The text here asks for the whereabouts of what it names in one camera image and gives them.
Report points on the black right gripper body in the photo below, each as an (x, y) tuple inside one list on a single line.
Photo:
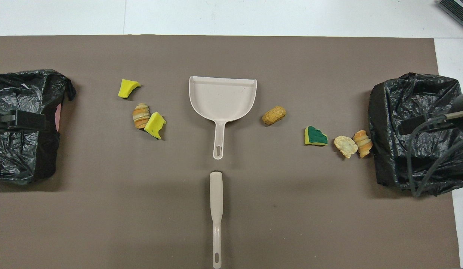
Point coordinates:
[(412, 125)]

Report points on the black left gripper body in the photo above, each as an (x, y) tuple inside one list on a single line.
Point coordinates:
[(27, 120)]

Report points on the striped toy croissant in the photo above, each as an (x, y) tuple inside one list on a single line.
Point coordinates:
[(141, 114), (363, 144)]

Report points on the pale toy bread piece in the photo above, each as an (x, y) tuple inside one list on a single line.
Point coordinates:
[(345, 145)]

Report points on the green and yellow sponge piece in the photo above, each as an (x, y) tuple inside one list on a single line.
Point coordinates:
[(314, 136)]

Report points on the yellow sponge piece green specks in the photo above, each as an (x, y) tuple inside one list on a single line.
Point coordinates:
[(153, 125)]

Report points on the brown toy bread roll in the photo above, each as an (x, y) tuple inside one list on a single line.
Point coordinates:
[(274, 115)]

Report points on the beige plastic dustpan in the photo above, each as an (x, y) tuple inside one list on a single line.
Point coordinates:
[(222, 99)]

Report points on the beige hand brush black bristles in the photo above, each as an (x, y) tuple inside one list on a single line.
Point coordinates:
[(216, 190)]

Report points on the bin with black bag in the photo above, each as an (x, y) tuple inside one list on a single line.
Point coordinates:
[(388, 123), (25, 157)]

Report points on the brown table mat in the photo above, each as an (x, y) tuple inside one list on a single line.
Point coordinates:
[(104, 205)]

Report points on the dark ribbed device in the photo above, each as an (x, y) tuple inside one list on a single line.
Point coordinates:
[(457, 11)]

